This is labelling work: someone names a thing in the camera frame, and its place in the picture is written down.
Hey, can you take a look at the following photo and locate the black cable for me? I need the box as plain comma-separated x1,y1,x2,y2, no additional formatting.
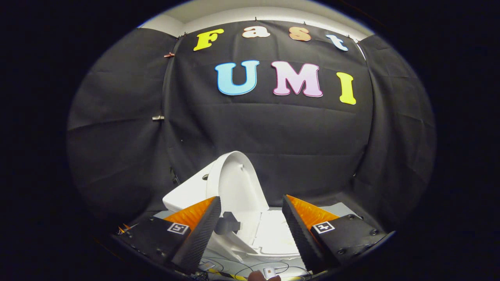
200,257,313,280

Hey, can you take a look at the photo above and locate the black backdrop cloth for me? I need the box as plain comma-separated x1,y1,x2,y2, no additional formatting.
66,20,436,235

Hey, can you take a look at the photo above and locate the white toilet seat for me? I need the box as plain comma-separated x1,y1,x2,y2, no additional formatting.
234,210,302,259

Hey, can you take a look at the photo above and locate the yellow black tape stripe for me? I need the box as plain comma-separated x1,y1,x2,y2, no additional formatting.
206,267,251,281

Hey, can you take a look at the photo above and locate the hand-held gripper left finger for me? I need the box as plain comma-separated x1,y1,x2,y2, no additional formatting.
116,196,222,274

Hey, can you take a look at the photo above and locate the white toilet tank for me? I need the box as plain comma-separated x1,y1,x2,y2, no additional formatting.
162,162,220,213

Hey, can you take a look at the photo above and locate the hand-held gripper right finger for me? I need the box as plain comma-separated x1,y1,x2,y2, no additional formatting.
282,195,390,274

